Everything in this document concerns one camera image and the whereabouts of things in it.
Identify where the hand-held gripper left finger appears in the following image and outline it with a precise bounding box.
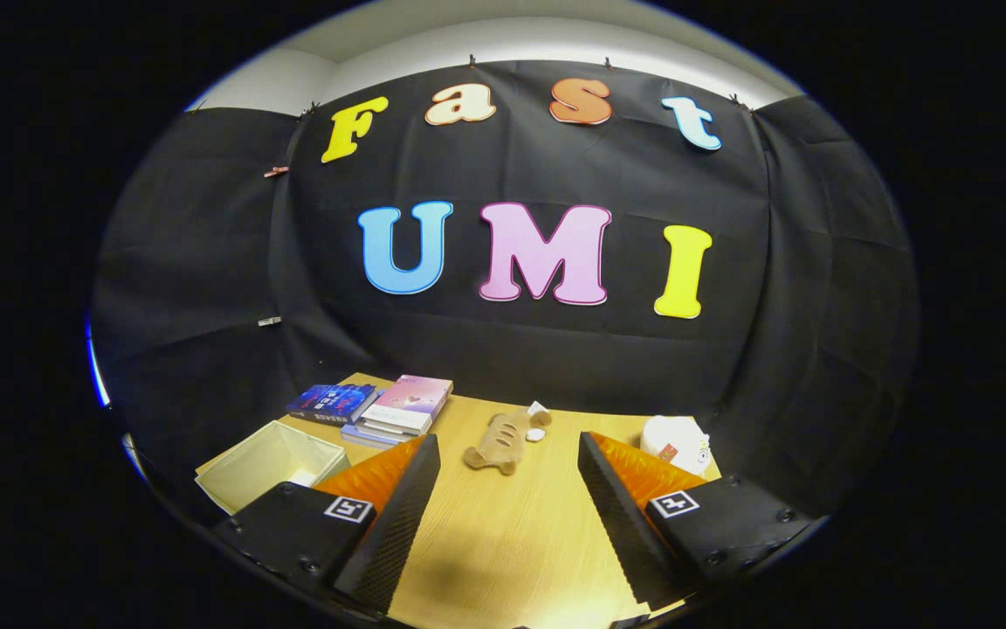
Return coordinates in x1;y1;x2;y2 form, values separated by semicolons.
210;433;442;614

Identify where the pink cover book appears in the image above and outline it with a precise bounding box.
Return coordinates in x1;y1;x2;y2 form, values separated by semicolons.
361;374;455;436

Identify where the cream fabric storage box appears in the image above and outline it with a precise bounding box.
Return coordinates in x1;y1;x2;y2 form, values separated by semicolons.
196;420;350;516

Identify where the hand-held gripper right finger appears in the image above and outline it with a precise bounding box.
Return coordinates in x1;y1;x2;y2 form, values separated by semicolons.
577;431;821;612

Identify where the brown plush toy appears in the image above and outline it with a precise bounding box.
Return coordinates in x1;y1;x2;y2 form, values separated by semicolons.
463;401;555;476

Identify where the white plush toy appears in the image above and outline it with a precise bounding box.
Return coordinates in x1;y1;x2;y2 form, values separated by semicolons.
640;415;713;478

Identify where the computer monitor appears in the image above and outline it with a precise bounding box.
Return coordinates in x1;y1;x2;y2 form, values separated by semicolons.
85;318;112;409

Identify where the blue cover book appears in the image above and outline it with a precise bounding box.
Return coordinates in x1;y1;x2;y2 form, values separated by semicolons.
286;384;378;427

